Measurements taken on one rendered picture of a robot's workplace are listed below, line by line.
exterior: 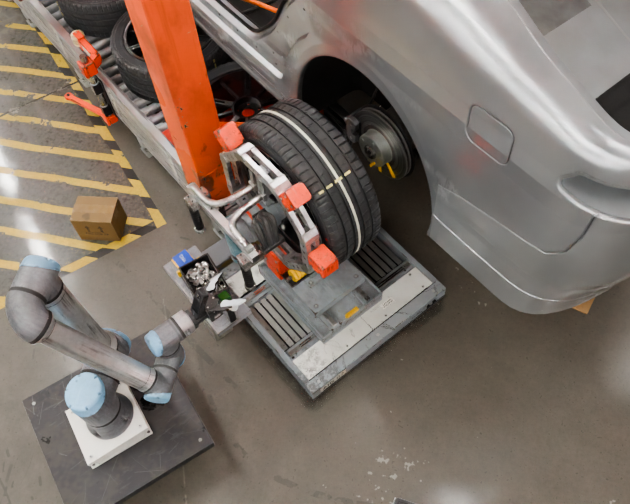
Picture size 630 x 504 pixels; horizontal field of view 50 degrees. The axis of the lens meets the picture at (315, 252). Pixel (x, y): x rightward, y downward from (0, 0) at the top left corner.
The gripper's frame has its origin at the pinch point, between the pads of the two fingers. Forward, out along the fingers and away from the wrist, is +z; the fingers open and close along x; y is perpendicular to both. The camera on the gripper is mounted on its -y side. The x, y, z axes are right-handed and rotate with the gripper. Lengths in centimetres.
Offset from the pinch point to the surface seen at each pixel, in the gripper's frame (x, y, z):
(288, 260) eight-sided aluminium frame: -5.5, 18.3, 27.1
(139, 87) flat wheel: -160, 41, 41
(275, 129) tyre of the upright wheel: -22, -35, 41
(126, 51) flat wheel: -174, 28, 46
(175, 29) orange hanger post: -54, -66, 28
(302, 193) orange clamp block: 4.6, -31.5, 31.4
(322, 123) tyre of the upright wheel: -13, -35, 54
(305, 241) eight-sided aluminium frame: 10.1, -13.4, 26.6
